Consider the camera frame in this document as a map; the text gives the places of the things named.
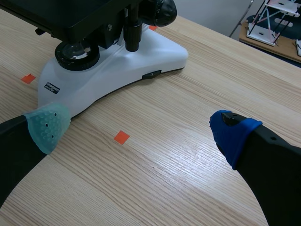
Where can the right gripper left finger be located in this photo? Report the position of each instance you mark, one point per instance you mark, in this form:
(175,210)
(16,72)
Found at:
(26,139)

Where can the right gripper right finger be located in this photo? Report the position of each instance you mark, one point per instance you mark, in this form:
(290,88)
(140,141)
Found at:
(263,160)

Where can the white and black microscope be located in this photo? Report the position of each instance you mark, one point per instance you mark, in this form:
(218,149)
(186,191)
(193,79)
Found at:
(110,51)

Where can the white shelf model with rods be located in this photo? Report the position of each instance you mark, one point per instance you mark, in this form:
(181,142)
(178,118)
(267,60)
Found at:
(272,21)

